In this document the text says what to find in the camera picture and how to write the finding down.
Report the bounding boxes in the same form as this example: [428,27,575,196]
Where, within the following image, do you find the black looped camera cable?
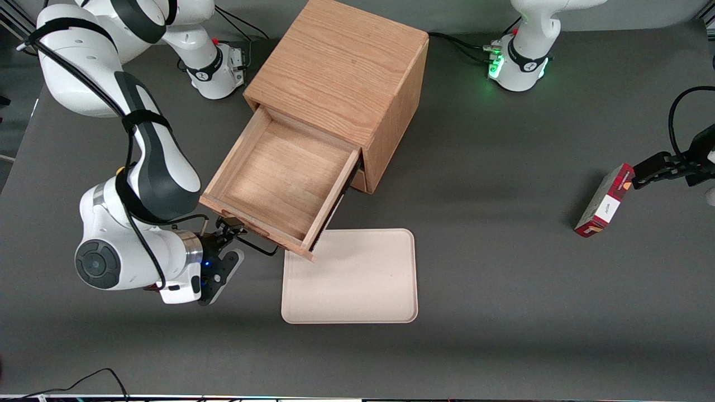
[668,86,715,158]

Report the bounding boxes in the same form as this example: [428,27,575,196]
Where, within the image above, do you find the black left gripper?
[632,124,715,190]

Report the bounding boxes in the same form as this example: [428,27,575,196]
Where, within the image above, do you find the black right arm base cables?
[214,8,272,74]

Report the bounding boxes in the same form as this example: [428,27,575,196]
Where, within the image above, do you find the black metal drawer handle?
[235,234,279,257]

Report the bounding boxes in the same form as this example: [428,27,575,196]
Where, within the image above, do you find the red plaid carton box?
[575,163,636,238]

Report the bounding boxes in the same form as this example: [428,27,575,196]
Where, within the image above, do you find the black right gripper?
[199,219,247,280]

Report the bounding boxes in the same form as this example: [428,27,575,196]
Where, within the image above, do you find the cream rectangular tray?
[281,228,419,324]

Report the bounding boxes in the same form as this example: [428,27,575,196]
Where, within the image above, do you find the black left arm base cables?
[428,31,503,63]

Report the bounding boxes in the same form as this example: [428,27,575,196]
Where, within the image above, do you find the oak wooden drawer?
[199,106,363,263]

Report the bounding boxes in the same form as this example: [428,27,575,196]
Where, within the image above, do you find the oak wooden cabinet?
[244,0,430,194]

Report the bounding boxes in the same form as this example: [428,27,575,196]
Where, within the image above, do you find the black arm base cables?
[214,8,272,74]
[428,31,503,63]

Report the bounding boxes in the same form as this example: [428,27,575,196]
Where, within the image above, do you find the thin black table cable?
[17,367,130,402]

